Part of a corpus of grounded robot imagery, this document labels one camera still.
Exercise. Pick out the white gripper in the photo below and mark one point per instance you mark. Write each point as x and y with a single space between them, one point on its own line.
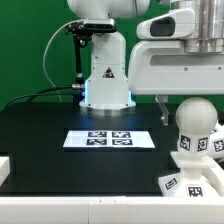
163 68

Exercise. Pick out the white lamp bulb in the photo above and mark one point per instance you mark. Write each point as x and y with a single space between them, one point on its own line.
195 117

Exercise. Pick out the white lamp base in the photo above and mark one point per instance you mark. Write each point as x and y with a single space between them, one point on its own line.
197 178

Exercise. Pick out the white lamp shade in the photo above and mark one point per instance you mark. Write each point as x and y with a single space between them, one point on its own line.
217 143

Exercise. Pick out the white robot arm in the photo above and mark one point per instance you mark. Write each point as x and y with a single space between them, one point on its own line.
106 90

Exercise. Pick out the white tag sheet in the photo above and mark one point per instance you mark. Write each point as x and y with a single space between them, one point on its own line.
108 138

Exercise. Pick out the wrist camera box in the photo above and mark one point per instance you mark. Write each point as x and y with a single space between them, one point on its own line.
176 24

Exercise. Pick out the black camera stand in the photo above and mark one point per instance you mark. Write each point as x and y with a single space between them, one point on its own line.
80 50

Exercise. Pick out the white front rail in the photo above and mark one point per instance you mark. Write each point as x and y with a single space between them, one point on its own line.
111 210

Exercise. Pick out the white left corner bracket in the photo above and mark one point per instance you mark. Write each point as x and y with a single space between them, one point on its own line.
4 169

